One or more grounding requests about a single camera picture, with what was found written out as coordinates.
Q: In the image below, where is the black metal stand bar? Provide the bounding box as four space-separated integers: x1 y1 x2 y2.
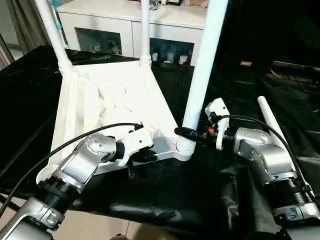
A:
0 193 26 213

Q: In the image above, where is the pink soft toy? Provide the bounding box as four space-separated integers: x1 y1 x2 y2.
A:
186 0 210 8

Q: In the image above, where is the white plastic table leg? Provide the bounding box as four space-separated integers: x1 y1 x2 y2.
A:
176 0 230 157
257 96 288 143
34 0 76 73
139 0 153 67

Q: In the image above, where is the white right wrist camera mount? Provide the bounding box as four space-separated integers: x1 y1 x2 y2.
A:
204 97 231 151

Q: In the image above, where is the black metal rail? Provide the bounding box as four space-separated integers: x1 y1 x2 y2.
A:
272 61 320 73

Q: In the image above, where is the white sideboard cabinet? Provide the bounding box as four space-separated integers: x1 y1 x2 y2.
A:
57 0 208 67

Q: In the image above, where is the white printed jar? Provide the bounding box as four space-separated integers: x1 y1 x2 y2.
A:
166 48 176 64

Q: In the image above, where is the black white patterned figurine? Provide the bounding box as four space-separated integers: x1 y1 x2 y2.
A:
107 39 123 55

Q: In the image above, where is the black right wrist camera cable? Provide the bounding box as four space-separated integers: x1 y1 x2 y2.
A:
211 114 316 201

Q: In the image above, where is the white plastic table top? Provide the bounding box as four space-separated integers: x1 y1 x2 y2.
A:
36 61 197 183

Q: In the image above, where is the black mat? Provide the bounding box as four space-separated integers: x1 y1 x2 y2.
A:
0 44 320 240

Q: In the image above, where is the grey patterned object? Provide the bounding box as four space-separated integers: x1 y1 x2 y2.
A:
149 0 167 10

